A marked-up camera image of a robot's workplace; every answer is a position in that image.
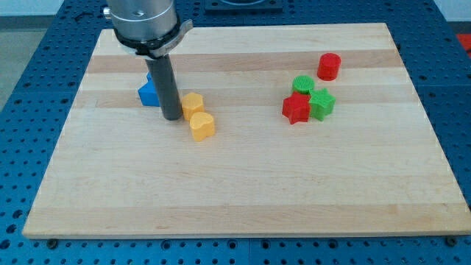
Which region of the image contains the yellow heart block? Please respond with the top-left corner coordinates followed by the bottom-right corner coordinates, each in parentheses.
top-left (189, 112), bottom-right (216, 141)

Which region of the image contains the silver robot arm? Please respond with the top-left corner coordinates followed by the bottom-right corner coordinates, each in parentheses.
top-left (103, 0), bottom-right (193, 60)

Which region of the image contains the yellow pentagon block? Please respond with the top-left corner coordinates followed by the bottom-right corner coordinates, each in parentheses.
top-left (181, 93), bottom-right (205, 121)

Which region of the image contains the red star block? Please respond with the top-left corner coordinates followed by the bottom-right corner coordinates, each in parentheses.
top-left (282, 91), bottom-right (311, 124)

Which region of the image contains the green cylinder block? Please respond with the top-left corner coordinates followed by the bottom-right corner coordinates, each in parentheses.
top-left (291, 75), bottom-right (315, 94)

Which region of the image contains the wooden board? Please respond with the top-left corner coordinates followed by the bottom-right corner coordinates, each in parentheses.
top-left (23, 23), bottom-right (470, 239)

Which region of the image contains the green star block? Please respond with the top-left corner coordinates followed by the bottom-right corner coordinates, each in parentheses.
top-left (308, 88), bottom-right (336, 121)

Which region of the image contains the blue block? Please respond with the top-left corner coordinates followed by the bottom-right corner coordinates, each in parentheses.
top-left (138, 73), bottom-right (160, 107)

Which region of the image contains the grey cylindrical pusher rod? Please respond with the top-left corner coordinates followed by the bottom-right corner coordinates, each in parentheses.
top-left (146, 55), bottom-right (183, 121)

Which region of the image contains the red cylinder block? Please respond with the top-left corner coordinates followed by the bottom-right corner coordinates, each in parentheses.
top-left (317, 53), bottom-right (341, 81)

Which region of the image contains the black screw left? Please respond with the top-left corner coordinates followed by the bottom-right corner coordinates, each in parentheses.
top-left (46, 238), bottom-right (58, 250)

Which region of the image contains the black screw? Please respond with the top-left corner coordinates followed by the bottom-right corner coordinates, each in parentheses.
top-left (46, 238), bottom-right (58, 250)
top-left (445, 236), bottom-right (457, 247)

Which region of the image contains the black screw right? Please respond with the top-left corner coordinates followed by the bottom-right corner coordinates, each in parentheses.
top-left (445, 236), bottom-right (457, 247)

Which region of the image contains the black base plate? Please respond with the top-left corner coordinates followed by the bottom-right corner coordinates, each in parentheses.
top-left (204, 0), bottom-right (283, 13)

